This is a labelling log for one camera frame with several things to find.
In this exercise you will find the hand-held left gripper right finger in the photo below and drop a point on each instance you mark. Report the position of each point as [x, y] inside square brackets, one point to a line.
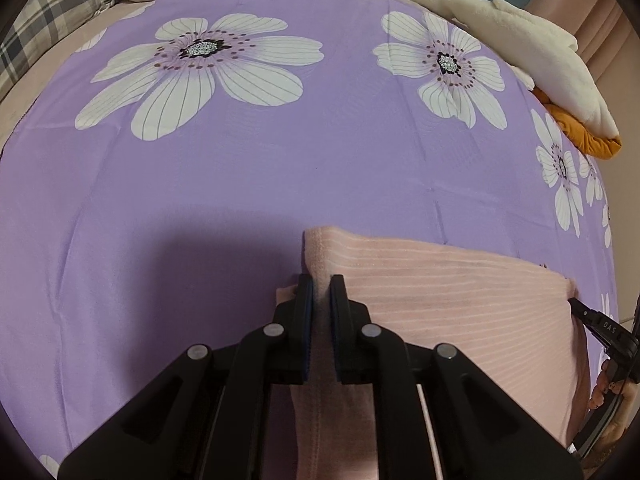
[334, 330]

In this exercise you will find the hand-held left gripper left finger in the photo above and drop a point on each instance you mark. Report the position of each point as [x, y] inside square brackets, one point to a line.
[305, 330]

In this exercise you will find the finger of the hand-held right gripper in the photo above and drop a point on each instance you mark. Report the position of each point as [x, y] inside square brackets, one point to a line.
[600, 325]

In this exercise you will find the pink striped garment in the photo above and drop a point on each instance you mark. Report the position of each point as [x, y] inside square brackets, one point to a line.
[450, 310]

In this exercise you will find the person's right forearm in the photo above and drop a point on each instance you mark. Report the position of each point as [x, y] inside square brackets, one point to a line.
[612, 440]

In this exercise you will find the person's right hand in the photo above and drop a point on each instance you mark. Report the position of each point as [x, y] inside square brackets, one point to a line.
[602, 380]

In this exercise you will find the purple floral bed sheet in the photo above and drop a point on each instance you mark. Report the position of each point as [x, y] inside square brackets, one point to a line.
[250, 185]

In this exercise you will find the white and orange plush toy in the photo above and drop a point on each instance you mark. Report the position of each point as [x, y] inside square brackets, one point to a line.
[540, 30]

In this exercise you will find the plaid pillow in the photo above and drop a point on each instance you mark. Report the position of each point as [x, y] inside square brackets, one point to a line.
[45, 25]

